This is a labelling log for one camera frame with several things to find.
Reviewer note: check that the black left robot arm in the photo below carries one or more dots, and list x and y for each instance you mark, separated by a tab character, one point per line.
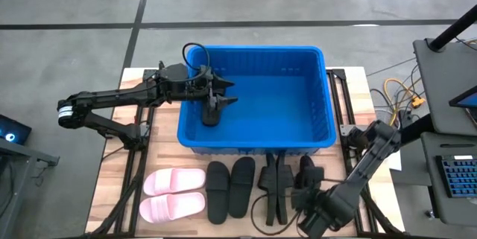
112	97

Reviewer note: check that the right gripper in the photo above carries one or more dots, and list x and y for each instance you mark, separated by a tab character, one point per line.
309	179

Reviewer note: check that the black round pole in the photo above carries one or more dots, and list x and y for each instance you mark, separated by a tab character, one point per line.
454	27

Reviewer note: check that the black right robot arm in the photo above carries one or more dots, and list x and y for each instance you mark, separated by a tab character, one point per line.
372	157

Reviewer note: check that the grey metal cart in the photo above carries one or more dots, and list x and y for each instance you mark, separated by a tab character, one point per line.
15	179

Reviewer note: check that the pink slide sandal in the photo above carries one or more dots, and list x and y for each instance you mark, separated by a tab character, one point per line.
171	207
175	181

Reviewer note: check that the grey keyboard desk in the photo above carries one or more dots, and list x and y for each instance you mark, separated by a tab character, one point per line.
432	179

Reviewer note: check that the black keyboard with blue keys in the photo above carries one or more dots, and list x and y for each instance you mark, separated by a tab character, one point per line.
460	177

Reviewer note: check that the blue plastic bin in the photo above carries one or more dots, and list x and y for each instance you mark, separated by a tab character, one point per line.
279	120

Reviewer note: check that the black tablet with blue screen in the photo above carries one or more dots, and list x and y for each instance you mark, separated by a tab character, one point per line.
467	99

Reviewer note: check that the black desk support bar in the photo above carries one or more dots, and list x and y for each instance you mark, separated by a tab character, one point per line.
419	127

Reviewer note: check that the black device with blue light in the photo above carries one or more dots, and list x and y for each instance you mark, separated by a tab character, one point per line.
13	129

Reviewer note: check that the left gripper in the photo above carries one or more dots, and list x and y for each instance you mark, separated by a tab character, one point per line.
201	88

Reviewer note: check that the white paper sheet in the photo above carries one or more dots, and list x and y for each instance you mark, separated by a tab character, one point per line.
395	161

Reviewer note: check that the grey desk panel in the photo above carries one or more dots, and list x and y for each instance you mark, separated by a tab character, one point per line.
443	90

